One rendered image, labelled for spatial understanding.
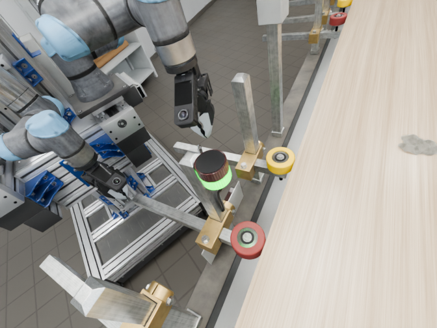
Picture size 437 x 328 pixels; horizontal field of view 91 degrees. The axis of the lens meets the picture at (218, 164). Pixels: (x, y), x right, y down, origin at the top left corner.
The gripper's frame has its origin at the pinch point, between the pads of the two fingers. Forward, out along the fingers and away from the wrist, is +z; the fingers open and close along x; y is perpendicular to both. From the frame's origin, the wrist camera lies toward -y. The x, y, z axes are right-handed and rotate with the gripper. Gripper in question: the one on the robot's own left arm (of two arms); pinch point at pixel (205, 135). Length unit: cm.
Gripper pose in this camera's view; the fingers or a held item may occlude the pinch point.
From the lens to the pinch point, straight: 58.9
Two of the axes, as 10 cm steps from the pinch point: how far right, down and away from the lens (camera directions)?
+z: 2.4, 6.3, 7.4
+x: -9.6, 0.6, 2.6
